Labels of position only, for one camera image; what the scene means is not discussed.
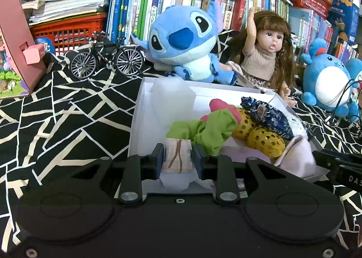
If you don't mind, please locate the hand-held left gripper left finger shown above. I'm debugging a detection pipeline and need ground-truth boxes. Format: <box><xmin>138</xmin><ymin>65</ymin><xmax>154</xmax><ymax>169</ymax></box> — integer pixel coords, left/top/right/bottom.
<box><xmin>71</xmin><ymin>143</ymin><xmax>165</xmax><ymax>204</ymax></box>

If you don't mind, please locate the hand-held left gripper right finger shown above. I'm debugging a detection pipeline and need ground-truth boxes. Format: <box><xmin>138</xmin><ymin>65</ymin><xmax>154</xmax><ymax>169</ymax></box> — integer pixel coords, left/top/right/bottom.
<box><xmin>193</xmin><ymin>145</ymin><xmax>307</xmax><ymax>204</ymax></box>

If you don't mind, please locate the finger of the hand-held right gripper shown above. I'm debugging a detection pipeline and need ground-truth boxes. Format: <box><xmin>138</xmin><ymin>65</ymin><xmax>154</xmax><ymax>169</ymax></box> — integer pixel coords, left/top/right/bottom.
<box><xmin>312</xmin><ymin>150</ymin><xmax>362</xmax><ymax>175</ymax></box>

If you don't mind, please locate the white cloth with brown print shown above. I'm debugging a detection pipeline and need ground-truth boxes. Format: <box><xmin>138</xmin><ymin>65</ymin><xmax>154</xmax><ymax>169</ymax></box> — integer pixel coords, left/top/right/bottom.
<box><xmin>160</xmin><ymin>138</ymin><xmax>210</xmax><ymax>191</ymax></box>

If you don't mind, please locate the lavender cloth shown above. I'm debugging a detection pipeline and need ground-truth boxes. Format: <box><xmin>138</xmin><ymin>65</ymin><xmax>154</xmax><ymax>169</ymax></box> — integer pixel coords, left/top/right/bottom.
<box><xmin>223</xmin><ymin>135</ymin><xmax>317</xmax><ymax>178</ymax></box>

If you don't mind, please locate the green fabric cloth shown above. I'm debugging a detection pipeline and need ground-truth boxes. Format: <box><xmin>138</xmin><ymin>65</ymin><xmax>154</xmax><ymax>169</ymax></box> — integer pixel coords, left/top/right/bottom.
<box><xmin>166</xmin><ymin>109</ymin><xmax>238</xmax><ymax>155</ymax></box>

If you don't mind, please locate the white cardboard box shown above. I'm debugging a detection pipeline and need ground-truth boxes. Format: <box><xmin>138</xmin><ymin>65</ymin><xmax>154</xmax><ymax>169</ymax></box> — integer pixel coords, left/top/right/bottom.
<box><xmin>128</xmin><ymin>77</ymin><xmax>330</xmax><ymax>195</ymax></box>

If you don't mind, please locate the pink soft toy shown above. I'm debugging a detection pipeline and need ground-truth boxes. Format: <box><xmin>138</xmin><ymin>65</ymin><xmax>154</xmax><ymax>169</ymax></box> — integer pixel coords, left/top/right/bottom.
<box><xmin>200</xmin><ymin>99</ymin><xmax>243</xmax><ymax>127</ymax></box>

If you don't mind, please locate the yellow perforated soft toy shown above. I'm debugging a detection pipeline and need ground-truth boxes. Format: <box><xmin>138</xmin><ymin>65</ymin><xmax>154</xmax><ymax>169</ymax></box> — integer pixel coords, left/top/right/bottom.
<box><xmin>232</xmin><ymin>107</ymin><xmax>286</xmax><ymax>158</ymax></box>

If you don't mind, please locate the blue patterned fabric pouch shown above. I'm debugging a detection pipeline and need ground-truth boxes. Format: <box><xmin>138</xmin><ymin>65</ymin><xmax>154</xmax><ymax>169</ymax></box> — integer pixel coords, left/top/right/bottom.
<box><xmin>240</xmin><ymin>96</ymin><xmax>295</xmax><ymax>140</ymax></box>

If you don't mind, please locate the white fabric piece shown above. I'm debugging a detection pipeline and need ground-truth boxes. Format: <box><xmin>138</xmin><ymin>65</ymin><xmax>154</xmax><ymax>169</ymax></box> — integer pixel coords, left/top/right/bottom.
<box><xmin>286</xmin><ymin>107</ymin><xmax>310</xmax><ymax>138</ymax></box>

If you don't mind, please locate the round blue mouse plush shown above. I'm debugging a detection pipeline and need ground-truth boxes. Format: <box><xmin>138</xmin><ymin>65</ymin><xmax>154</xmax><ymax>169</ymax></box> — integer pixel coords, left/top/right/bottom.
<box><xmin>300</xmin><ymin>38</ymin><xmax>361</xmax><ymax>118</ymax></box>

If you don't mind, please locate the black white patterned blanket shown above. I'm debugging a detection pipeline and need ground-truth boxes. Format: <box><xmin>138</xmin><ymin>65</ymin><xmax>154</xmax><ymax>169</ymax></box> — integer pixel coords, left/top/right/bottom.
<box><xmin>0</xmin><ymin>29</ymin><xmax>362</xmax><ymax>251</ymax></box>

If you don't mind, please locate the blue white cat plush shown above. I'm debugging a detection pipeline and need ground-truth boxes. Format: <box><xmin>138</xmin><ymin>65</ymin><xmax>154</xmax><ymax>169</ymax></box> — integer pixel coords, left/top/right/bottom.
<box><xmin>346</xmin><ymin>59</ymin><xmax>362</xmax><ymax>85</ymax></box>

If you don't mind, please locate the blue alien plush toy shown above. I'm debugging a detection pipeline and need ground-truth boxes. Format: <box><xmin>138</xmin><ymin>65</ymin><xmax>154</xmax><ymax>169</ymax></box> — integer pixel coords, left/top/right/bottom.
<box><xmin>131</xmin><ymin>0</ymin><xmax>238</xmax><ymax>85</ymax></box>

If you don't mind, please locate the black model bicycle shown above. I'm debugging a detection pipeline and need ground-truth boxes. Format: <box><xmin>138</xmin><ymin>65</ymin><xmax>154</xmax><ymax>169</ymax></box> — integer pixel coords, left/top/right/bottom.
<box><xmin>70</xmin><ymin>31</ymin><xmax>145</xmax><ymax>79</ymax></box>

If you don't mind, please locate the brown-haired baby doll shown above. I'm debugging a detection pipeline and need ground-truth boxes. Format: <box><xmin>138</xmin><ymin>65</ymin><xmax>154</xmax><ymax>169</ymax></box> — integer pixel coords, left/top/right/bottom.
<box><xmin>226</xmin><ymin>8</ymin><xmax>297</xmax><ymax>107</ymax></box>

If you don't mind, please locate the blue printed carton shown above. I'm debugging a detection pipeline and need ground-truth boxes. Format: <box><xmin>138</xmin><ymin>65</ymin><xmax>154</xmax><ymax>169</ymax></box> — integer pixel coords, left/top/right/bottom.
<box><xmin>326</xmin><ymin>0</ymin><xmax>361</xmax><ymax>46</ymax></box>

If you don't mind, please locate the red plastic crate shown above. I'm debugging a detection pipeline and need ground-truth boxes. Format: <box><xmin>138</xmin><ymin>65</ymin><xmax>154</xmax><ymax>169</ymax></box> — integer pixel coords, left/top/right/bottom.
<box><xmin>30</xmin><ymin>13</ymin><xmax>108</xmax><ymax>55</ymax></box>

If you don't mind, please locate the blue round tag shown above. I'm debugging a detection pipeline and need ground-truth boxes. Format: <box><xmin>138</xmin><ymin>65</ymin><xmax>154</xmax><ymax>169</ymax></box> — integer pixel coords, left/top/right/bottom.
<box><xmin>35</xmin><ymin>37</ymin><xmax>55</xmax><ymax>54</ymax></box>

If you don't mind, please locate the row of upright books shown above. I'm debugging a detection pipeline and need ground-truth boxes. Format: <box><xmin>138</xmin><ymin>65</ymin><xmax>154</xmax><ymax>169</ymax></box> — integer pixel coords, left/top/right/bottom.
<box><xmin>107</xmin><ymin>0</ymin><xmax>360</xmax><ymax>63</ymax></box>

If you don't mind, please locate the pink house-shaped box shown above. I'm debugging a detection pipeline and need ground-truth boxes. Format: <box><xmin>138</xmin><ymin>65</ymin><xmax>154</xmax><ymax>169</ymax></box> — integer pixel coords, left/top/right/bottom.
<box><xmin>0</xmin><ymin>0</ymin><xmax>47</xmax><ymax>99</ymax></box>

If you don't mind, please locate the black cable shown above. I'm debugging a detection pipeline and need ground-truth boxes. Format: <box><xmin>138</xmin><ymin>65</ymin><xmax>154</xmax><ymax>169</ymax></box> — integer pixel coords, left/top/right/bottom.
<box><xmin>325</xmin><ymin>78</ymin><xmax>362</xmax><ymax>125</ymax></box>

